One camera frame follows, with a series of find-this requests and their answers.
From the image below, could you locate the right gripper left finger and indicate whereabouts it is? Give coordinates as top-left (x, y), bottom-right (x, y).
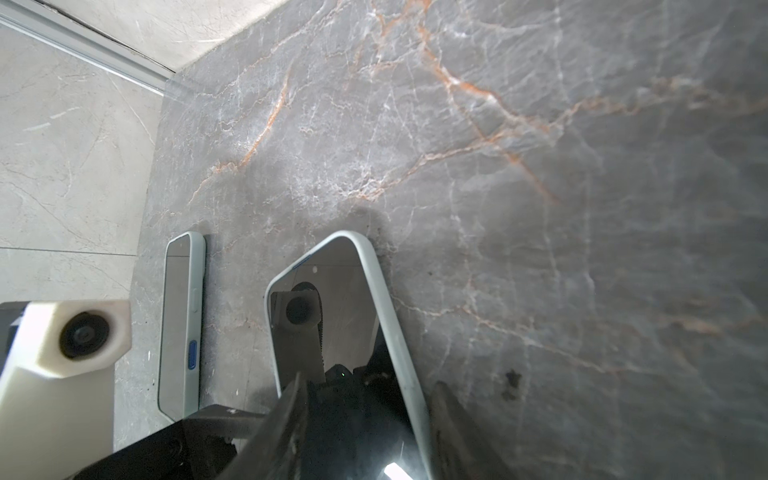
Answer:
top-left (218, 373), bottom-right (309, 479)

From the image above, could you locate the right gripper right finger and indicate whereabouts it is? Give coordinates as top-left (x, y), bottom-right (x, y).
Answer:
top-left (428, 382), bottom-right (516, 480)

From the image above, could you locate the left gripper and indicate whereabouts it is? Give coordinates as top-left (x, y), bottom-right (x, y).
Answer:
top-left (71, 405), bottom-right (265, 479)

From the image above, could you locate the black phone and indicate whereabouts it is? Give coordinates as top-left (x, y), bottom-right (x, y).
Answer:
top-left (157, 231), bottom-right (207, 421)
top-left (265, 230), bottom-right (436, 479)

